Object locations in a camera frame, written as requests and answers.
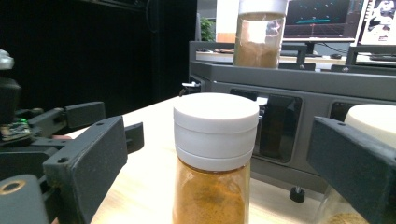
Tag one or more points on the green plant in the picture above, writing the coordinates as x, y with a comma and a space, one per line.
207, 29

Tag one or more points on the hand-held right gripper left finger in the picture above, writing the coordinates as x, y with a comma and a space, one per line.
90, 165

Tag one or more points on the dark-screen monitor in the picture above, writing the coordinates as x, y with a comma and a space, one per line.
320, 18

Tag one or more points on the black curtain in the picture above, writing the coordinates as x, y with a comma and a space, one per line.
77, 49

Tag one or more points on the dark gray corner rack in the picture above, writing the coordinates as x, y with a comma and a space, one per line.
311, 81

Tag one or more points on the pale powder spice jar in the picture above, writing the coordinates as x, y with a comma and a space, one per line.
373, 119

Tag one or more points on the brown powder spice jar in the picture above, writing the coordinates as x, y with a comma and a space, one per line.
260, 40

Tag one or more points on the white-screen monitor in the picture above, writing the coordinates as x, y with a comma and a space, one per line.
381, 21

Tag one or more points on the orange powder spice jar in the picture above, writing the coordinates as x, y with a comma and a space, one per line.
214, 193

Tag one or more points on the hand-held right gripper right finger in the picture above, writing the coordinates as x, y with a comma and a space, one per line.
358, 161

